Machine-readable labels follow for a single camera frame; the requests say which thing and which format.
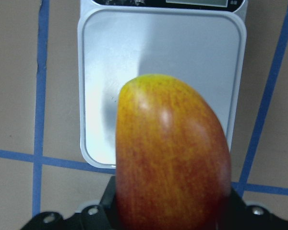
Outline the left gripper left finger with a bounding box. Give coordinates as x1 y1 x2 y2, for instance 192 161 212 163
22 176 118 230

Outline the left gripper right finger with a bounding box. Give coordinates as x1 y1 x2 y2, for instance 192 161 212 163
216 189 288 230

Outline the red yellow mango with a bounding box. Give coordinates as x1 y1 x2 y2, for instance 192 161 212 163
116 74 231 230

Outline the silver kitchen scale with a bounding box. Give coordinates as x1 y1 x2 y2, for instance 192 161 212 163
78 0 248 169

